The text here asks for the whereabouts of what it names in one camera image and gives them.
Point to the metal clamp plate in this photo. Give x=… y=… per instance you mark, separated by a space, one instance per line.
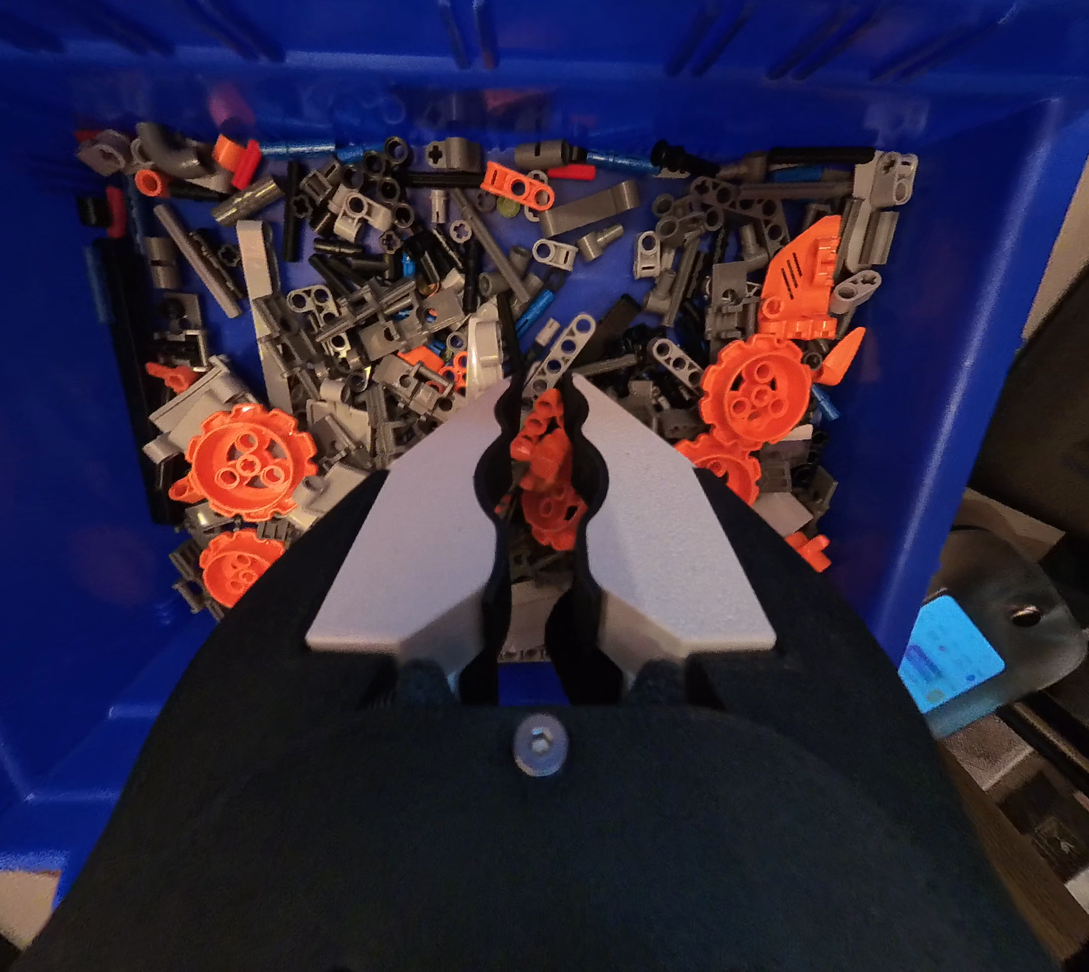
x=995 y=640

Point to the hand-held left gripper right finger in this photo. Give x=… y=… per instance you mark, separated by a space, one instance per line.
x=681 y=564

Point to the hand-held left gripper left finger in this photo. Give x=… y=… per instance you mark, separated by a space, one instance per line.
x=408 y=564

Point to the black perforated board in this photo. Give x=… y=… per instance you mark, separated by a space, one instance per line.
x=1046 y=410

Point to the pile of building-block parts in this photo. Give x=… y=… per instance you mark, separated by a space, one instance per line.
x=425 y=308

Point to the blue tagged parts bin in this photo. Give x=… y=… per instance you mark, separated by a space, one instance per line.
x=85 y=308

